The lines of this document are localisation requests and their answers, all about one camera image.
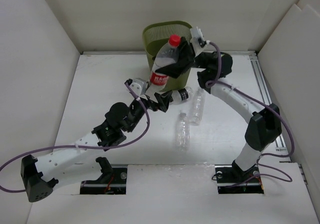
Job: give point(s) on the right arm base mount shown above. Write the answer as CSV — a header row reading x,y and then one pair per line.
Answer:
x,y
232,181

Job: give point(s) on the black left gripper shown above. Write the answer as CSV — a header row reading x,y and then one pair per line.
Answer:
x,y
162,101

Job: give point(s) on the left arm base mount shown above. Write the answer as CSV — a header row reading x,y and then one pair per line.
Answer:
x,y
115,184

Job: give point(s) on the red cap plastic bottle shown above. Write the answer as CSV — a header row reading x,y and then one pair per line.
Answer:
x,y
167,55

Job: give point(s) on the black label plastic bottle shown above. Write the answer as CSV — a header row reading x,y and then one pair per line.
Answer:
x,y
181,96

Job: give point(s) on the green plastic waste bin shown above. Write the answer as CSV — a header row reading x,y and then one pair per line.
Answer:
x,y
156,42

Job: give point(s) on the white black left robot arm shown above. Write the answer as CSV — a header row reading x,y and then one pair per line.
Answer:
x,y
83,160

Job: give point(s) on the clear white cap bottle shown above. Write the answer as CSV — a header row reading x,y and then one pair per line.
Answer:
x,y
182,133

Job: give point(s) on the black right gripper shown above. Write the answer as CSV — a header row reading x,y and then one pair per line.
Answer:
x,y
188,58

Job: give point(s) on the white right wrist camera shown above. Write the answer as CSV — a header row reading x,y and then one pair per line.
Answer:
x,y
197,37

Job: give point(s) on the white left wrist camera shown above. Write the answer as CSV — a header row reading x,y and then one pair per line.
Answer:
x,y
137,85

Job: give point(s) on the clear wide bottle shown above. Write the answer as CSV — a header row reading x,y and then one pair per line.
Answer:
x,y
197,107

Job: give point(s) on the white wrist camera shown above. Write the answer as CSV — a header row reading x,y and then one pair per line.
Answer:
x,y
137,85
197,37

